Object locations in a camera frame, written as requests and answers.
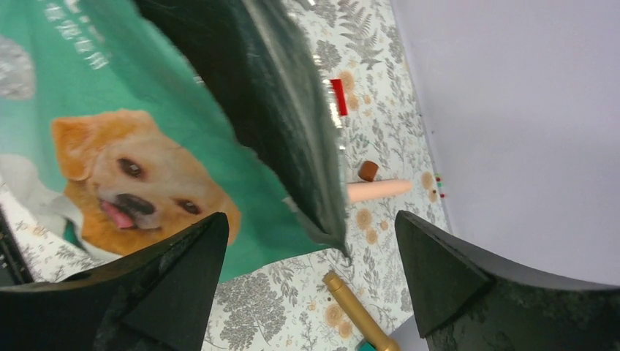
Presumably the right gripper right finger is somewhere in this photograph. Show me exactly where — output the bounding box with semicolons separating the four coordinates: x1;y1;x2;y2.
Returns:
395;211;619;350

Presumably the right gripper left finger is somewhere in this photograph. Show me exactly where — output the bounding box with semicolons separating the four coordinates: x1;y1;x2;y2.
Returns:
1;213;228;350

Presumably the green pet food bag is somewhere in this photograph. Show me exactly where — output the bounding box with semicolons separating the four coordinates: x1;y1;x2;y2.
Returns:
1;1;347;282

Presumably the gold toy microphone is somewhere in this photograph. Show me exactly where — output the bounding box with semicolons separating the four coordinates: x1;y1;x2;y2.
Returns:
322;271;401;351

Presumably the teal toy block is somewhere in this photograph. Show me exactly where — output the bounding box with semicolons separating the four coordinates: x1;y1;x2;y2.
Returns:
355;340;376;351

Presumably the floral table mat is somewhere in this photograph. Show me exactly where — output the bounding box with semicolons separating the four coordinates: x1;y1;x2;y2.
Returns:
0;0;454;351

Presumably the brown cube block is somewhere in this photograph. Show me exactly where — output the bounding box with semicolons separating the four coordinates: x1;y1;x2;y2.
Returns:
358;161;379;182

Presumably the red window brick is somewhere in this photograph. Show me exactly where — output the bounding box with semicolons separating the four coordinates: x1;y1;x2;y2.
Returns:
330;78;348;117

